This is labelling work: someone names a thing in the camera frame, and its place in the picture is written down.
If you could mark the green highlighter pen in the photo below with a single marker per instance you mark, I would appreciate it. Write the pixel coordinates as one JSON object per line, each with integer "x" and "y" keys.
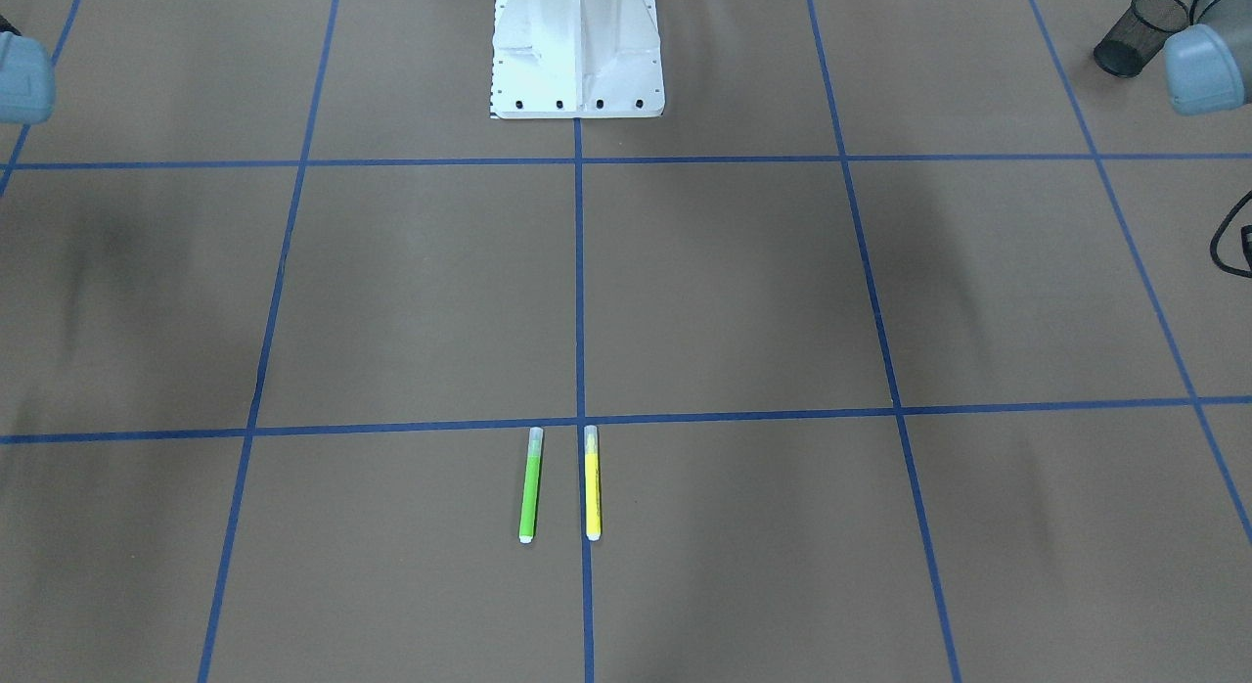
{"x": 528, "y": 509}

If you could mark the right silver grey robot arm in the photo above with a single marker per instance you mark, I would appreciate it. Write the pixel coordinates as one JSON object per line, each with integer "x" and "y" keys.
{"x": 28, "y": 86}

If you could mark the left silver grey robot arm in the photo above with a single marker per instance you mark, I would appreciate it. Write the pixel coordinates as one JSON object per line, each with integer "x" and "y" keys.
{"x": 1208, "y": 65}

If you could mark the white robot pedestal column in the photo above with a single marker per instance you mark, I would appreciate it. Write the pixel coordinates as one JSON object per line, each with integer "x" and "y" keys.
{"x": 576, "y": 59}

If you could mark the yellow highlighter pen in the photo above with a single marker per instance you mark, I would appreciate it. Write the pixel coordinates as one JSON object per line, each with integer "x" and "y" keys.
{"x": 592, "y": 517}

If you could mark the far black mesh pen cup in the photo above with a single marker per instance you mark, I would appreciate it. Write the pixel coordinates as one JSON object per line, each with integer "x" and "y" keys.
{"x": 1138, "y": 35}

